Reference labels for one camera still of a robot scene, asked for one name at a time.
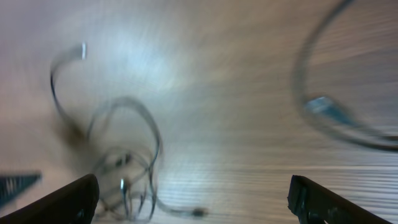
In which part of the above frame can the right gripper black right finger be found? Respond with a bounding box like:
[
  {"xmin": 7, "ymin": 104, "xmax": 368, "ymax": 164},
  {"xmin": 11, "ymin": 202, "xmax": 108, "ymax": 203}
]
[{"xmin": 287, "ymin": 175, "xmax": 391, "ymax": 224}]

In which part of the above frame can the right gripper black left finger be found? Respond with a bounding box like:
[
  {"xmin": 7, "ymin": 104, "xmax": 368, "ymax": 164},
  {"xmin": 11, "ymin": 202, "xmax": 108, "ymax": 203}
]
[{"xmin": 1, "ymin": 174, "xmax": 100, "ymax": 224}]

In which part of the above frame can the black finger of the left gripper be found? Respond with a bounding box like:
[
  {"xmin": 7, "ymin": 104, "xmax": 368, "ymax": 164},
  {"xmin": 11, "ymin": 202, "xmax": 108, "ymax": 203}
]
[{"xmin": 1, "ymin": 172, "xmax": 42, "ymax": 207}]

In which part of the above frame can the thin black usb cable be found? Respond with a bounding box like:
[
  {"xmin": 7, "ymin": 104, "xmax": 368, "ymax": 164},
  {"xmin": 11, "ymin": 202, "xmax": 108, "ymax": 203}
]
[{"xmin": 49, "ymin": 42, "xmax": 208, "ymax": 222}]

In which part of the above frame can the thick black usb cable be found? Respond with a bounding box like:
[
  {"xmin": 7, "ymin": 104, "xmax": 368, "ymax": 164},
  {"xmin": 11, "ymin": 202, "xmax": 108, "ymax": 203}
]
[{"xmin": 292, "ymin": 0, "xmax": 398, "ymax": 153}]

